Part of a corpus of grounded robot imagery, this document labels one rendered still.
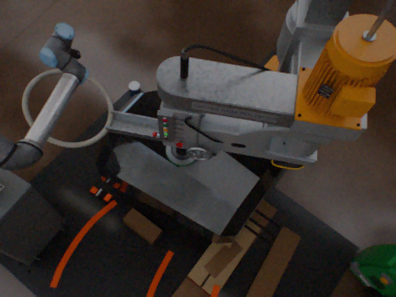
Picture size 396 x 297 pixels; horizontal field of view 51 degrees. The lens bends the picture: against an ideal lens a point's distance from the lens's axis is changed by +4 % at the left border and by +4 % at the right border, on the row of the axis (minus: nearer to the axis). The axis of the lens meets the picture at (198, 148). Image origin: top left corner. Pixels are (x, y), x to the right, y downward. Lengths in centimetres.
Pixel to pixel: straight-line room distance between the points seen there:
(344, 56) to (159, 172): 152
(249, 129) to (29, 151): 103
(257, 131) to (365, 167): 196
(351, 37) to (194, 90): 68
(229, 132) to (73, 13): 280
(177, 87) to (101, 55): 237
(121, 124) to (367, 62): 145
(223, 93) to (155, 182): 106
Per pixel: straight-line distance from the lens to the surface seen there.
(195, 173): 260
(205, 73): 191
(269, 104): 186
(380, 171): 391
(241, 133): 209
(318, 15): 234
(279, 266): 328
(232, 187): 259
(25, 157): 187
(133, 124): 247
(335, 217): 360
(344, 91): 165
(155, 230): 320
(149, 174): 273
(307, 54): 235
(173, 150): 260
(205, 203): 262
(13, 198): 270
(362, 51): 160
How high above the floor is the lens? 325
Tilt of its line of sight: 65 degrees down
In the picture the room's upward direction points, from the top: 6 degrees clockwise
